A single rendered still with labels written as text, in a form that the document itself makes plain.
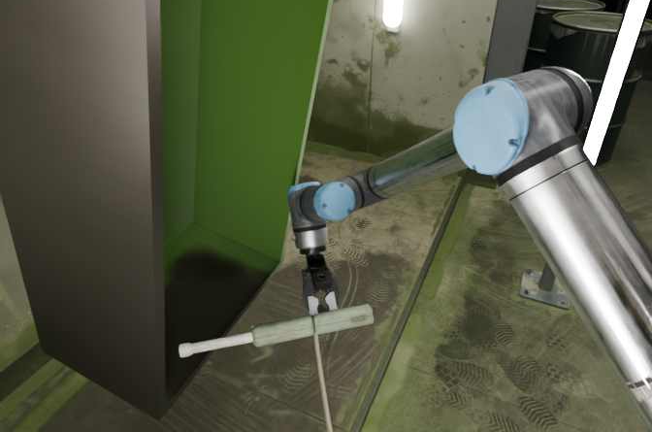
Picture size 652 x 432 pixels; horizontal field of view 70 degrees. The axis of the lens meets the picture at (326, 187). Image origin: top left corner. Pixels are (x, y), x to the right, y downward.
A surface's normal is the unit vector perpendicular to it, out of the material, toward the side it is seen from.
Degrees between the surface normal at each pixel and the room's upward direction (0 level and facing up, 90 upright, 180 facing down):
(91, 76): 90
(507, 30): 90
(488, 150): 85
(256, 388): 0
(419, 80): 90
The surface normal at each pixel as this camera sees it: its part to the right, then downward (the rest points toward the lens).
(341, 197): 0.41, -0.06
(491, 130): -0.87, 0.18
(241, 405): 0.00, -0.86
